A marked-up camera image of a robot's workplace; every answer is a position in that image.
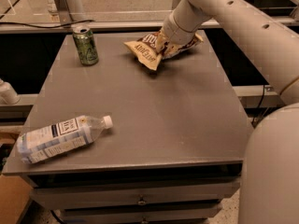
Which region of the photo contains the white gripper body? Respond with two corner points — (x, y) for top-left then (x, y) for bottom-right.
(163, 12), (197, 45)

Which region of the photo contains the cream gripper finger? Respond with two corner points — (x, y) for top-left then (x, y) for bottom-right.
(156, 30), (169, 55)

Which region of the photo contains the brown chip bag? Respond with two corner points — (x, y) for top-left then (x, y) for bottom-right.
(124, 31), (203, 71)

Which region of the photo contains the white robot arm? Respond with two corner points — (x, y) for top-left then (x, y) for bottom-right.
(156, 0), (299, 224)

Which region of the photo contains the green soda can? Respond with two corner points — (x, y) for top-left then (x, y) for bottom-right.
(73, 25), (99, 65)

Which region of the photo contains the grey drawer cabinet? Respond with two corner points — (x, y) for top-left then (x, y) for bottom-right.
(4, 34), (252, 224)

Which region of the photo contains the clear plastic water bottle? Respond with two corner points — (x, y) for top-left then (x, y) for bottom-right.
(16, 115), (113, 164)

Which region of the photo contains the upper drawer knob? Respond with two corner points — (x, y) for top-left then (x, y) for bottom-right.
(137, 197), (147, 206)

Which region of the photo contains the drawer knob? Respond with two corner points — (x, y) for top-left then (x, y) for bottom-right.
(140, 217), (149, 224)
(137, 197), (147, 206)

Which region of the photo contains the lower drawer knob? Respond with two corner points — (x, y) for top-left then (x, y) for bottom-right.
(140, 217), (149, 224)

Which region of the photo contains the cardboard box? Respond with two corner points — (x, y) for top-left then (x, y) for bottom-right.
(0, 175), (32, 224)

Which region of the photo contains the metal bracket post left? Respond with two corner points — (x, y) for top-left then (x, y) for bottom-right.
(54, 0), (72, 24)

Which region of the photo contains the black cable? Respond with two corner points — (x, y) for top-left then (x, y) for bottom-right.
(0, 19), (96, 29)

